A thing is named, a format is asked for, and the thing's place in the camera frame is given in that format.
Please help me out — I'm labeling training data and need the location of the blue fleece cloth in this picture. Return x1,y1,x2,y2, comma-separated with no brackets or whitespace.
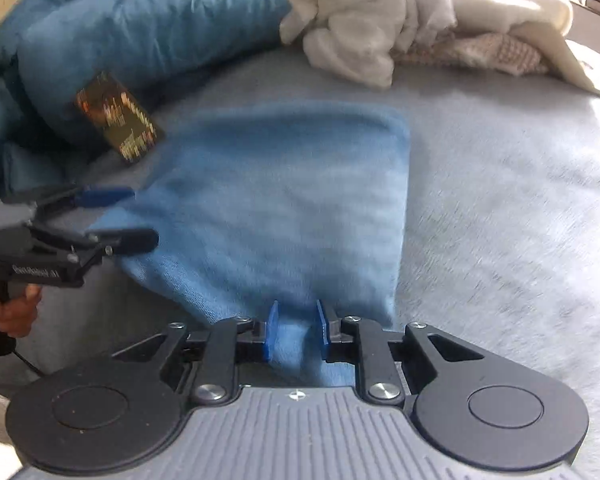
85,102,412,388

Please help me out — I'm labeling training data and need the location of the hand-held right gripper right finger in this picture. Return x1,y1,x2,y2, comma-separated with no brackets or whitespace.
315,300,511,404

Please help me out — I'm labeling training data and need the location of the person's left hand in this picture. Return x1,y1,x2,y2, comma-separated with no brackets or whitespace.
0,286,43,338

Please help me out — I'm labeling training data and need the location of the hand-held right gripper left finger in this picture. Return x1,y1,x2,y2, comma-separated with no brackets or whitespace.
87,301,280,404

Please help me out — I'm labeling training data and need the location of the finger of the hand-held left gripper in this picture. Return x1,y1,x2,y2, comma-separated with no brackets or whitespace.
87,229,160,256
32,186,136,223

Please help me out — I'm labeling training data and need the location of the dark gold printed packet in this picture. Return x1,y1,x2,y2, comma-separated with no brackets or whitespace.
74,71,165,166

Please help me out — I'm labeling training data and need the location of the beige knitted garment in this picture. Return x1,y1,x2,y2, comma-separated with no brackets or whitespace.
390,30,551,77

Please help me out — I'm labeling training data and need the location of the white thin shirt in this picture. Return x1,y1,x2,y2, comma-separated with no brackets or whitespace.
279,0,456,92

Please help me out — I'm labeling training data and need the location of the grey bed blanket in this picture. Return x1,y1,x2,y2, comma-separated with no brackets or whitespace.
0,40,600,480

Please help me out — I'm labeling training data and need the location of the black cable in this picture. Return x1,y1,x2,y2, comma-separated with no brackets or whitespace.
12,347,46,377

